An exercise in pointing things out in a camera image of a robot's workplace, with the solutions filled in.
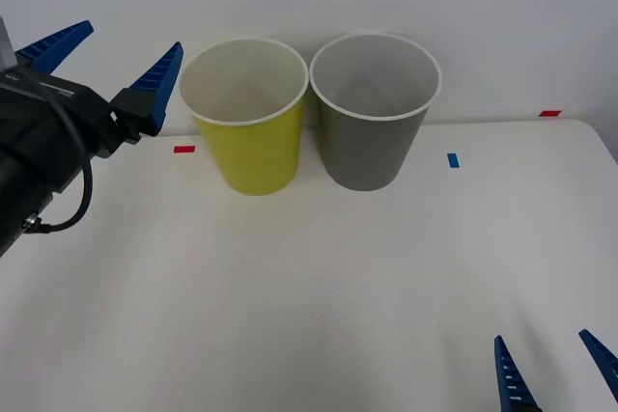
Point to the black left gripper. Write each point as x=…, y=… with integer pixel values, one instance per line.
x=53, y=132

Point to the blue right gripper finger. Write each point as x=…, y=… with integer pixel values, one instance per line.
x=509, y=383
x=606, y=359

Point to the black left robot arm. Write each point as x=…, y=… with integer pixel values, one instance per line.
x=14, y=204

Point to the yellow-green plastic bin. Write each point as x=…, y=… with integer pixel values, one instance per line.
x=256, y=151

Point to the grey plastic bin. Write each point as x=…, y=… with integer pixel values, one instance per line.
x=367, y=151

